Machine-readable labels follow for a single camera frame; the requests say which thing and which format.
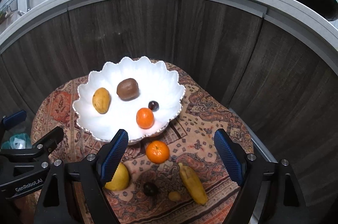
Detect yellow orange mango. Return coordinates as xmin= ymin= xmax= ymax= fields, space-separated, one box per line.
xmin=92 ymin=88 xmax=110 ymax=114

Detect brown kiwi fruit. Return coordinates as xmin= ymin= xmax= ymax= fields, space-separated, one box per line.
xmin=116 ymin=78 xmax=139 ymax=101

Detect large orange tangerine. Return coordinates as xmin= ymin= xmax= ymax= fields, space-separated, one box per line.
xmin=136 ymin=108 xmax=155 ymax=129

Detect small tan round fruit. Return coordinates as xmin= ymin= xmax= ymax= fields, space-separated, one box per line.
xmin=168 ymin=191 xmax=181 ymax=202

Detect small dark grape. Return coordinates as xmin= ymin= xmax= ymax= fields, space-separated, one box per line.
xmin=148 ymin=101 xmax=159 ymax=112

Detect grey kitchen countertop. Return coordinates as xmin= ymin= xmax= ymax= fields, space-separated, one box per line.
xmin=1 ymin=0 xmax=337 ymax=72

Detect blue plastic bag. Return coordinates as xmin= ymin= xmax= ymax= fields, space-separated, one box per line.
xmin=1 ymin=133 xmax=32 ymax=150

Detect large yellow lemon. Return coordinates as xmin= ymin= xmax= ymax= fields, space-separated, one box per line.
xmin=105 ymin=163 xmax=129 ymax=191

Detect dark purple plum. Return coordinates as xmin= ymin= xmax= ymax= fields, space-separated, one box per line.
xmin=143 ymin=182 xmax=160 ymax=197

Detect small yellow banana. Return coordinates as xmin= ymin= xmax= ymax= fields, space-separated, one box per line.
xmin=178 ymin=163 xmax=208 ymax=205

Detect white scalloped bowl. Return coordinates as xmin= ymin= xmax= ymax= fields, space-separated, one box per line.
xmin=73 ymin=56 xmax=186 ymax=144

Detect small orange mandarin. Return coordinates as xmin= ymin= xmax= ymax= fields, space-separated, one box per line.
xmin=146 ymin=140 xmax=170 ymax=164

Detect dark wood cabinet doors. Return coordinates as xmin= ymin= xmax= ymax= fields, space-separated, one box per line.
xmin=1 ymin=0 xmax=337 ymax=223

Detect patterned paisley tablecloth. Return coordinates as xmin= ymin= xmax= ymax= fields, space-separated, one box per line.
xmin=30 ymin=69 xmax=253 ymax=223

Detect wire dish rack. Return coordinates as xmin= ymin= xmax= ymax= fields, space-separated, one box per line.
xmin=0 ymin=0 xmax=18 ymax=24

